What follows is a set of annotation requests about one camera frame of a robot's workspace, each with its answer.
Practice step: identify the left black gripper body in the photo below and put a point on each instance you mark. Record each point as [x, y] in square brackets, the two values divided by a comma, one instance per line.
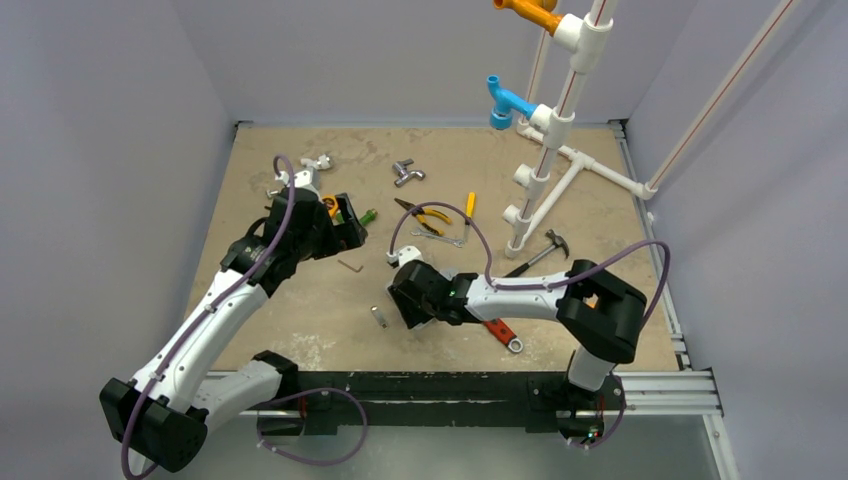
[321, 241]

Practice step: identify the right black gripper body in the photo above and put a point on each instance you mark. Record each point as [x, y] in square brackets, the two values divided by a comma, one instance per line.
[403, 299]

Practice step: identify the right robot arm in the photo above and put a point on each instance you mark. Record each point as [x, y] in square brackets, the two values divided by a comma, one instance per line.
[602, 312]

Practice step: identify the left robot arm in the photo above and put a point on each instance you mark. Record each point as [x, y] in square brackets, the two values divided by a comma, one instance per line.
[162, 415]

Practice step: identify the green plastic faucet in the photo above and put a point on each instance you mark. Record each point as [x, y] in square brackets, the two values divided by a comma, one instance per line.
[368, 217]

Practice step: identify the orange tape measure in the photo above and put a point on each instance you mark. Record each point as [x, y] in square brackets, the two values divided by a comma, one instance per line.
[331, 204]

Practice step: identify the silver metal transceiver module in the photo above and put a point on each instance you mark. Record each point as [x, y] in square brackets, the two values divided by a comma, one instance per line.
[379, 317]

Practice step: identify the silver combination wrench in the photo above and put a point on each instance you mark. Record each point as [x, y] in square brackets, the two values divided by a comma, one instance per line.
[458, 243]

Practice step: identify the white plastic faucet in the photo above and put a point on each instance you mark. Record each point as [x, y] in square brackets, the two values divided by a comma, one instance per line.
[321, 163]

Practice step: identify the chrome faucet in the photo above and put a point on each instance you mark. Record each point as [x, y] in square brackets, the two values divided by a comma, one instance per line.
[404, 172]

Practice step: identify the red adjustable wrench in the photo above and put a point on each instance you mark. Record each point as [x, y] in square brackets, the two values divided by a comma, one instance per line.
[505, 335]

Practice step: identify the blue pipe tap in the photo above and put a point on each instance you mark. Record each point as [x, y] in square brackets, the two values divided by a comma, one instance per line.
[505, 104]

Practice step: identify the orange pipe fitting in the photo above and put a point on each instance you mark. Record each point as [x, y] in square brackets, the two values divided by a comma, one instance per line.
[538, 12]

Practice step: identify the white PVC pipe stand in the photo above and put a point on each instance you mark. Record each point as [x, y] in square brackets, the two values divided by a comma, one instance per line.
[585, 38]

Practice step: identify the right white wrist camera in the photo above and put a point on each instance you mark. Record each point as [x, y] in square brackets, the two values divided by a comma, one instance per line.
[403, 255]

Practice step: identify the yellow handled pliers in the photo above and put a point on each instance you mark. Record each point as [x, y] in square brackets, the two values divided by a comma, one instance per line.
[423, 214]

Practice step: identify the yellow handled screwdriver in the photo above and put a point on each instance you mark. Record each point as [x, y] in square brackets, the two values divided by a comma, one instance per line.
[469, 209]

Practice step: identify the black handled hammer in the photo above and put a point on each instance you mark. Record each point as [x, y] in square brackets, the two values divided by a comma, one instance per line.
[557, 242]

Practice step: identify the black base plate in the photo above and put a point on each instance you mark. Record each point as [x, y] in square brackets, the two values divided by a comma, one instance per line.
[324, 411]

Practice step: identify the aluminium rail frame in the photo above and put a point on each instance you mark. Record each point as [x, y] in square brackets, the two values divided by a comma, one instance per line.
[639, 393]

